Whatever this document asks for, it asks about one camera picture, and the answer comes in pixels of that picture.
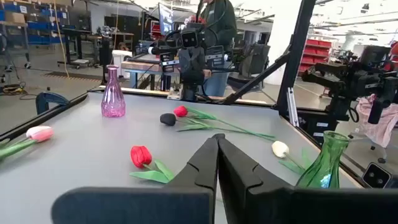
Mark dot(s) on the silver metal bracket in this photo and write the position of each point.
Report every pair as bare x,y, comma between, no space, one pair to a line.
293,107

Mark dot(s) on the wood top workbench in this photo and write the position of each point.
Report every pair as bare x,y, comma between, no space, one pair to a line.
140,66

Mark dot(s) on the pink artificial tulip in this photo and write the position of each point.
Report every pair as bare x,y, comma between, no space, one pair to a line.
40,133

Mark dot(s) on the blue bin shelving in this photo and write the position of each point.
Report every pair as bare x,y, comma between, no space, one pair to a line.
37,25

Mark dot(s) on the pink cloth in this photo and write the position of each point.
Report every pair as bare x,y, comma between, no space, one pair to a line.
382,124

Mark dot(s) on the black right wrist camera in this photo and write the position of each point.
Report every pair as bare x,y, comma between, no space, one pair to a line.
190,39

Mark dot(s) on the green glass vase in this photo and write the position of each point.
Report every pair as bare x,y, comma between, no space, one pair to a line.
326,165

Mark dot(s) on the red bin shelf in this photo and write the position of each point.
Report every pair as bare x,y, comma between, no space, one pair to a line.
314,53

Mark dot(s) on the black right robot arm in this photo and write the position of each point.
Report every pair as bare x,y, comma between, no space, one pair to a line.
190,93

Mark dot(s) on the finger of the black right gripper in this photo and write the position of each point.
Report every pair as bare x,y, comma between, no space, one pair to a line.
198,67
186,67

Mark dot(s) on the black cart table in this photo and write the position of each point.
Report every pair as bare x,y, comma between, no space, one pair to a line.
73,32

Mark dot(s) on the red artificial tulip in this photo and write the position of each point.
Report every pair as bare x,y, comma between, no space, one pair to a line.
180,111
140,155

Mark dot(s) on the pink glass vase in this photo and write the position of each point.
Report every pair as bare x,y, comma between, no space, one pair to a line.
113,102

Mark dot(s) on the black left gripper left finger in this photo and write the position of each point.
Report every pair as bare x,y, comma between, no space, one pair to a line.
199,174

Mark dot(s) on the flat screen monitor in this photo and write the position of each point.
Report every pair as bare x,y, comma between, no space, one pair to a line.
165,18

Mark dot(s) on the cardboard box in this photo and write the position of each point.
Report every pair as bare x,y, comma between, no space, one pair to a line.
15,17

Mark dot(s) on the black background robot arm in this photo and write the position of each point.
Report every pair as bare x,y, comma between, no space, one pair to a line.
357,81

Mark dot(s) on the black table-level camera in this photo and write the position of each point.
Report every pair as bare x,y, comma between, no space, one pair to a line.
376,175

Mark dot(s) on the person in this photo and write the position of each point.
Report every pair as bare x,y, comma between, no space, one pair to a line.
220,21

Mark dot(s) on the bar clamp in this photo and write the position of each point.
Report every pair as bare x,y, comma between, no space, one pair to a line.
46,98

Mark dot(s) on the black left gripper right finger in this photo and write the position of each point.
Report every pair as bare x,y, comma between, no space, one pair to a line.
248,193

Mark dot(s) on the cream artificial tulip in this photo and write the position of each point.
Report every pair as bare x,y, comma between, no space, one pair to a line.
280,149

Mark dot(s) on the white bin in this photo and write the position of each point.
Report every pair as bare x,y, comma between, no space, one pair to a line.
121,59

